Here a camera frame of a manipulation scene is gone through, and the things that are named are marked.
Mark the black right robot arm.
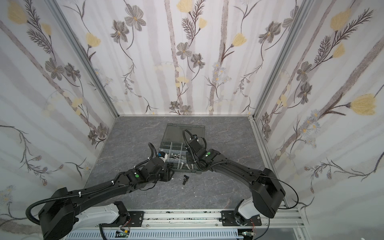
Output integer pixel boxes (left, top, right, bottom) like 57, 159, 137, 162
184, 137, 286, 219

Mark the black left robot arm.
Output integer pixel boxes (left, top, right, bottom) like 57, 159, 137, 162
25, 157, 175, 240

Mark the grey plastic organizer box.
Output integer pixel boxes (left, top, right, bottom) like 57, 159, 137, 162
159, 123, 205, 174

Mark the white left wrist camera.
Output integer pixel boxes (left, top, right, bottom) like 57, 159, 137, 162
158, 151, 169, 160

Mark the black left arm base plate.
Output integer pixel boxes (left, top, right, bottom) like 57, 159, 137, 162
114, 211, 145, 228

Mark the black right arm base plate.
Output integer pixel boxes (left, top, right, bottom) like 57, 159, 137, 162
219, 210, 262, 227

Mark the black corrugated cable conduit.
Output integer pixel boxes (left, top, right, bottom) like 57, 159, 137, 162
25, 182, 118, 226

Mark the white slotted cable duct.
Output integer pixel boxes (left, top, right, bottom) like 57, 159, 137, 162
66, 229, 244, 240

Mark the aluminium front rail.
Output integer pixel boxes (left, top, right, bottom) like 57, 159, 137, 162
98, 208, 310, 233

